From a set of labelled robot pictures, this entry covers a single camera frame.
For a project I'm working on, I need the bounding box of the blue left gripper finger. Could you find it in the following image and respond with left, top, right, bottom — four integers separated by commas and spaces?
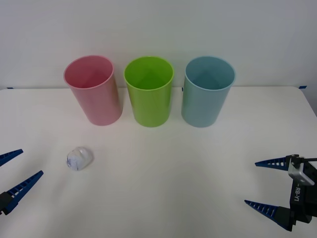
0, 170, 44, 216
0, 149, 24, 167

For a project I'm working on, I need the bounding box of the pink plastic bin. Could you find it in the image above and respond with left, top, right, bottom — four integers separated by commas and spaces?
63, 55, 124, 126

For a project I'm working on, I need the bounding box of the pale blue plastic bin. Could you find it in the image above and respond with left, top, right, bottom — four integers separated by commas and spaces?
181, 56, 237, 128

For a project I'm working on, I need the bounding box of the white paper ball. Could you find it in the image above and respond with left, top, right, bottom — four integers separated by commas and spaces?
65, 146, 95, 172

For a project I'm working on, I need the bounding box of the green plastic bin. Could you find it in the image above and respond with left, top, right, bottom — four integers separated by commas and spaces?
123, 56, 175, 128

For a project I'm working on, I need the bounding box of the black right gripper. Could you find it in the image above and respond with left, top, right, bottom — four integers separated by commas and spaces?
244, 155, 317, 233

